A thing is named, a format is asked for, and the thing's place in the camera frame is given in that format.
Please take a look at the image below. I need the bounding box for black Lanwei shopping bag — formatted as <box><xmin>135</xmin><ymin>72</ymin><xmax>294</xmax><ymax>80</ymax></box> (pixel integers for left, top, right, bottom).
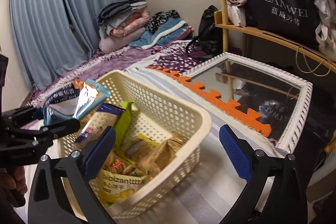
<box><xmin>244</xmin><ymin>0</ymin><xmax>320</xmax><ymax>50</ymax></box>

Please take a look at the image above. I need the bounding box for white framed mirror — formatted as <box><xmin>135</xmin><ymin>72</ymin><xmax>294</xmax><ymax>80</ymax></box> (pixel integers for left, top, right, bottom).
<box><xmin>183</xmin><ymin>53</ymin><xmax>313</xmax><ymax>155</ymax></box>

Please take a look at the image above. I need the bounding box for blue-grey curtain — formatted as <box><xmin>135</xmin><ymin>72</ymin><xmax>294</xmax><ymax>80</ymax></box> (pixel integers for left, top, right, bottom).
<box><xmin>10</xmin><ymin>0</ymin><xmax>125</xmax><ymax>90</ymax></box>

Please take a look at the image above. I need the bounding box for small yellow snack packet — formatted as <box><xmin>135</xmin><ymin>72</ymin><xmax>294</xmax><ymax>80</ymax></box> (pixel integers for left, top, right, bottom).
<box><xmin>137</xmin><ymin>133</ymin><xmax>159</xmax><ymax>147</ymax></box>

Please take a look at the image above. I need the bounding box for teal blue blanket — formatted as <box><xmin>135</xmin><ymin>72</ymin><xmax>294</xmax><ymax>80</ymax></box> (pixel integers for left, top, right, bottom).
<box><xmin>129</xmin><ymin>18</ymin><xmax>194</xmax><ymax>50</ymax></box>

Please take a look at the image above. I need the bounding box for left hand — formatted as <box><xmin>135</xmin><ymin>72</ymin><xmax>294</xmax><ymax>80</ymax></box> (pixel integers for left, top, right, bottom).
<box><xmin>0</xmin><ymin>166</ymin><xmax>27</xmax><ymax>195</ymax></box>

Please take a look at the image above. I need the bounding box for blue soda cracker pack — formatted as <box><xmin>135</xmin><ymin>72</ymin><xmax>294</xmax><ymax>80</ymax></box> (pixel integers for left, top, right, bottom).
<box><xmin>75</xmin><ymin>103</ymin><xmax>125</xmax><ymax>149</ymax></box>

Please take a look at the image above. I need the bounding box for wooden bamboo shelf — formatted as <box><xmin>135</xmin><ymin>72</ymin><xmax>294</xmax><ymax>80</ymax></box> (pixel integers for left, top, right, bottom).
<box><xmin>215</xmin><ymin>0</ymin><xmax>335</xmax><ymax>72</ymax></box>

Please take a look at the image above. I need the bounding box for folded dark grey blanket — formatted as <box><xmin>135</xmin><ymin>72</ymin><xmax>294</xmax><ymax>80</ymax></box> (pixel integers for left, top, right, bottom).
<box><xmin>98</xmin><ymin>0</ymin><xmax>147</xmax><ymax>28</ymax></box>

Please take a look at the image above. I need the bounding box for mauve pillow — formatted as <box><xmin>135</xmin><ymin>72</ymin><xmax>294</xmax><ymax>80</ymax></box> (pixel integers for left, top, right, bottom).
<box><xmin>98</xmin><ymin>27</ymin><xmax>145</xmax><ymax>54</ymax></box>

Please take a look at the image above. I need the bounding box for round rice cracker bag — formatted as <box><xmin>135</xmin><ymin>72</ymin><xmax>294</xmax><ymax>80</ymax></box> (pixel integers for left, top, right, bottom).
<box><xmin>103</xmin><ymin>151</ymin><xmax>145</xmax><ymax>177</ymax></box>

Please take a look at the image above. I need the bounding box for black white patterned cloth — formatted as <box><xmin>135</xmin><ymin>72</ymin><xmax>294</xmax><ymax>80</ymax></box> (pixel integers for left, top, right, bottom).
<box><xmin>145</xmin><ymin>10</ymin><xmax>180</xmax><ymax>34</ymax></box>

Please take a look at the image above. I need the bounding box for purple floral bedspread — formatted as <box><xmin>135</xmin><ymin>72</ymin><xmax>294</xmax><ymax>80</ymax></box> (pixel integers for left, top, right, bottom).
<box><xmin>20</xmin><ymin>40</ymin><xmax>211</xmax><ymax>130</ymax></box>

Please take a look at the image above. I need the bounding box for green yellow biscuit pack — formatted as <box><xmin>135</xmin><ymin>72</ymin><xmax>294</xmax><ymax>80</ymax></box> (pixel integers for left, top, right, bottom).
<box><xmin>98</xmin><ymin>169</ymin><xmax>147</xmax><ymax>206</ymax></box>

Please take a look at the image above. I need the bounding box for white plastic bag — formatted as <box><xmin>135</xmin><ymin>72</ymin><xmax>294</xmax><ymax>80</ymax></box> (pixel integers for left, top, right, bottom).
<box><xmin>314</xmin><ymin>0</ymin><xmax>336</xmax><ymax>62</ymax></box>

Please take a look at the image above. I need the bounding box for pink folded quilt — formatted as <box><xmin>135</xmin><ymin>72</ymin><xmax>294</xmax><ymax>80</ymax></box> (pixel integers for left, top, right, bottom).
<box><xmin>109</xmin><ymin>8</ymin><xmax>150</xmax><ymax>37</ymax></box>

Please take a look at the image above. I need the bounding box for cream perforated plastic basket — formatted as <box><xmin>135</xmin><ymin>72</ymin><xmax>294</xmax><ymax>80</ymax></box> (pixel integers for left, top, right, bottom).
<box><xmin>56</xmin><ymin>69</ymin><xmax>213</xmax><ymax>220</ymax></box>

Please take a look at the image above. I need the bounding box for light blue snack bag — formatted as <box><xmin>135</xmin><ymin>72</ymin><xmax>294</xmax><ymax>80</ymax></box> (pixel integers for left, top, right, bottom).
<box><xmin>43</xmin><ymin>79</ymin><xmax>110</xmax><ymax>126</ymax></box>

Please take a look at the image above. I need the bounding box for clear biscuit packet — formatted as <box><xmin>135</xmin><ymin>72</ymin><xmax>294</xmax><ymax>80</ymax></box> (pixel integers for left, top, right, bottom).
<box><xmin>117</xmin><ymin>137</ymin><xmax>155</xmax><ymax>162</ymax></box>

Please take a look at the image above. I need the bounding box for black handbag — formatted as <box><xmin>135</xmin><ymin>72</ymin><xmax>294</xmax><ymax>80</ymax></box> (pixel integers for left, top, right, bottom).
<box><xmin>186</xmin><ymin>5</ymin><xmax>223</xmax><ymax>60</ymax></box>

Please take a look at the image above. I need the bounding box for brown paper snack bag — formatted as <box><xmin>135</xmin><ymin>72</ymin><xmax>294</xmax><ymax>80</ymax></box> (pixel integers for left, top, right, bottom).
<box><xmin>139</xmin><ymin>132</ymin><xmax>185</xmax><ymax>177</ymax></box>

